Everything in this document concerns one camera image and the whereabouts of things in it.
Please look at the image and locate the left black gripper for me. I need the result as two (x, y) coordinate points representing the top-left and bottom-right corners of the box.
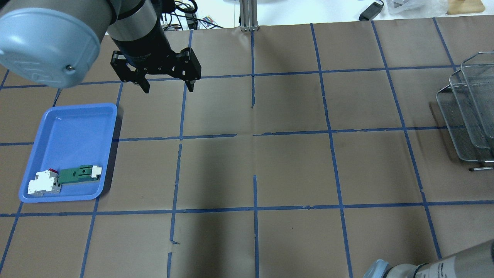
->
(110, 37), (202, 93)

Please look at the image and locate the clear plastic bag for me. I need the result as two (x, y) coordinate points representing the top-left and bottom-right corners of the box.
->
(386, 0), (449, 17)

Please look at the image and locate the wire mesh shelf basket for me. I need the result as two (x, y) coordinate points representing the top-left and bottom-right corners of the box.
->
(436, 51), (493, 172)

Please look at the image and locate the blue plastic tray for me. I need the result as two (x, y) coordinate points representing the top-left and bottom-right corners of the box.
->
(18, 103), (118, 203)

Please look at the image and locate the wooden board stand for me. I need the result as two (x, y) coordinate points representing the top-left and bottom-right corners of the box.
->
(446, 0), (486, 15)

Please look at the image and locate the black power adapter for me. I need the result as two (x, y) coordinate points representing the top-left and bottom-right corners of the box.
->
(358, 0), (384, 21)

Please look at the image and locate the green terminal block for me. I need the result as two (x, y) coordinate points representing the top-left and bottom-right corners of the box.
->
(58, 165), (103, 185)

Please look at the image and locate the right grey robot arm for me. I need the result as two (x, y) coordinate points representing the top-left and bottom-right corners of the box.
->
(363, 240), (494, 278)

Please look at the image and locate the white circuit breaker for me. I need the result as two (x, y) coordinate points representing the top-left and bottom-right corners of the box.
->
(27, 169), (61, 197)

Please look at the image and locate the aluminium frame post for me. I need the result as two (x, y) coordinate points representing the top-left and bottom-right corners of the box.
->
(239, 0), (259, 32)

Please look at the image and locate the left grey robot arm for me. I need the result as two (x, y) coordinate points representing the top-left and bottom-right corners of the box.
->
(0, 0), (201, 93)

